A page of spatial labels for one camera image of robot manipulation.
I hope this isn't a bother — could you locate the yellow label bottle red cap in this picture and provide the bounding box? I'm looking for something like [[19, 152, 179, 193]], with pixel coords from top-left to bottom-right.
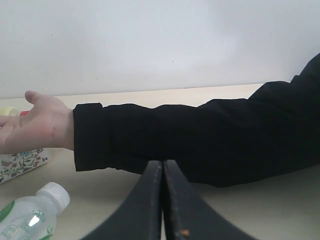
[[0, 107, 29, 117]]

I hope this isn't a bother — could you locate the crushed fruit label bottle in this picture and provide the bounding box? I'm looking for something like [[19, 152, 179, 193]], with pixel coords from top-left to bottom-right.
[[0, 148, 52, 184]]

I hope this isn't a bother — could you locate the black sleeved forearm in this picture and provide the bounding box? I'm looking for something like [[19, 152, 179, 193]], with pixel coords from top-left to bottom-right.
[[73, 56, 320, 187]]

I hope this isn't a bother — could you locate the open bare human hand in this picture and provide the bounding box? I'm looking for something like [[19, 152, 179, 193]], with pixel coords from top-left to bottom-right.
[[0, 90, 74, 155]]

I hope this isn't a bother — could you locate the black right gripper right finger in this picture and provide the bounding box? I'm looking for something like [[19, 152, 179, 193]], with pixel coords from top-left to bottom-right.
[[162, 160, 254, 240]]

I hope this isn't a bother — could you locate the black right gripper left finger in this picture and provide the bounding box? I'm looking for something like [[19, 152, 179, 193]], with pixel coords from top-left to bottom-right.
[[83, 161, 163, 240]]

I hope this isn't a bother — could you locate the white green label bottle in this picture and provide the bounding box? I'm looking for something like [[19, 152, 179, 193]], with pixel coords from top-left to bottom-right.
[[0, 182, 70, 240]]

